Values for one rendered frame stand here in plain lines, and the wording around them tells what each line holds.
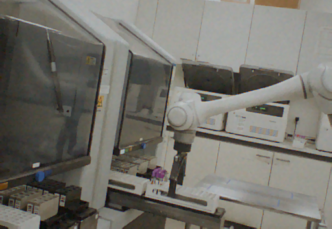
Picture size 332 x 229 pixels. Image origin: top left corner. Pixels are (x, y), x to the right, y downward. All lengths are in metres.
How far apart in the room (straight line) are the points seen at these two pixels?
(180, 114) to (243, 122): 2.54
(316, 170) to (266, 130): 0.56
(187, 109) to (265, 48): 2.86
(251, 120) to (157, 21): 1.49
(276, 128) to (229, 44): 1.00
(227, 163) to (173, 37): 1.45
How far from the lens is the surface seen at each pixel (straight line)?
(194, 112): 1.56
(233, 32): 4.39
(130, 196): 1.82
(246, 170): 4.07
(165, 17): 4.58
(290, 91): 1.70
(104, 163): 1.75
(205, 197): 1.74
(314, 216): 2.03
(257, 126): 4.03
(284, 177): 4.06
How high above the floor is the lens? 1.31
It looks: 3 degrees down
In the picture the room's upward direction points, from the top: 9 degrees clockwise
